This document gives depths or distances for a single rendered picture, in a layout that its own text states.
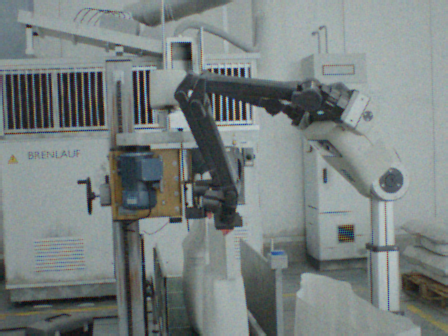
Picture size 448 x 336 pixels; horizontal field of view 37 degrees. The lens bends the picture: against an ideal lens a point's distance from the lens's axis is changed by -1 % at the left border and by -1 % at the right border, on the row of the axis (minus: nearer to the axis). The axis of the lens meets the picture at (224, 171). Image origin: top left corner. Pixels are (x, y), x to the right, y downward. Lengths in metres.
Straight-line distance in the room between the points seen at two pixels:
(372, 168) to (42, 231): 3.90
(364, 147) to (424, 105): 5.43
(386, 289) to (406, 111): 5.21
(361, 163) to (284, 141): 4.89
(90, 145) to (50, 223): 0.74
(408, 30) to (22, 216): 4.54
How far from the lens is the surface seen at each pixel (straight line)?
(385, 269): 2.69
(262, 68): 6.35
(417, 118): 7.83
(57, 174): 5.90
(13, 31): 6.87
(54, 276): 6.01
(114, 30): 5.63
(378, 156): 2.52
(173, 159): 3.15
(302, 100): 2.26
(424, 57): 7.91
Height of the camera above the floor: 1.39
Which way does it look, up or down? 3 degrees down
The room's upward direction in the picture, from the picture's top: 2 degrees counter-clockwise
